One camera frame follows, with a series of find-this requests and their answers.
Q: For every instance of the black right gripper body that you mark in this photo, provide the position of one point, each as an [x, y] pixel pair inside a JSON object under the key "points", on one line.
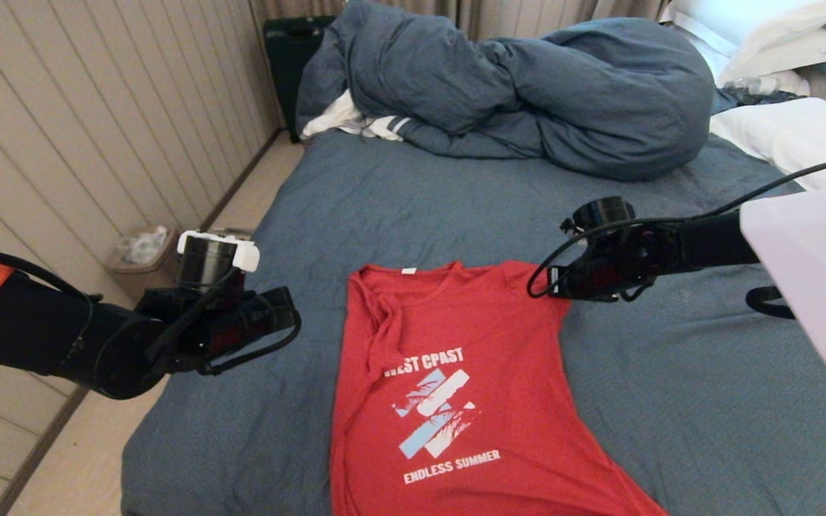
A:
{"points": [[614, 265]]}

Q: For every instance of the black suitcase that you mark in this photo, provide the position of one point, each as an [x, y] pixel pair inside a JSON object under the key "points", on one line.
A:
{"points": [[287, 68]]}

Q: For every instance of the crumpled blue-grey duvet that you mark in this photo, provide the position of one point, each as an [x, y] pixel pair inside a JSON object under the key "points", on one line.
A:
{"points": [[599, 100]]}

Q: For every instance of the red T-shirt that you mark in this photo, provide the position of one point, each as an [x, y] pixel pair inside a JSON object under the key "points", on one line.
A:
{"points": [[492, 337]]}

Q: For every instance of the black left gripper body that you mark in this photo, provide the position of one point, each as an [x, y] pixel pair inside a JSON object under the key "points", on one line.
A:
{"points": [[241, 326]]}

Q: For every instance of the white striped garment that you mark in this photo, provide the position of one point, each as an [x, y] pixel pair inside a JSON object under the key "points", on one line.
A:
{"points": [[334, 118]]}

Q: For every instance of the blue-grey bed sheet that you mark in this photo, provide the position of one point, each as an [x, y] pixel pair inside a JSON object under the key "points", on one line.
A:
{"points": [[671, 394]]}

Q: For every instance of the large white pillow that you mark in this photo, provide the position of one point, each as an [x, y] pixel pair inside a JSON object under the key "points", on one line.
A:
{"points": [[793, 132]]}

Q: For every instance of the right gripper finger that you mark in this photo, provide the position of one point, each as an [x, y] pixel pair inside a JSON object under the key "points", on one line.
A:
{"points": [[562, 279], [585, 295]]}

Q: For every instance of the clear plastic bin bag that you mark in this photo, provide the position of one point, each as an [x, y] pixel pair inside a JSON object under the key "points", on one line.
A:
{"points": [[142, 246]]}

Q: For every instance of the clear plastic bottle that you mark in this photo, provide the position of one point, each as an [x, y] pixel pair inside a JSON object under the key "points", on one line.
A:
{"points": [[750, 87]]}

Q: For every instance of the brown trash bin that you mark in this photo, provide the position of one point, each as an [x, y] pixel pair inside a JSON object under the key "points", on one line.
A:
{"points": [[148, 279]]}

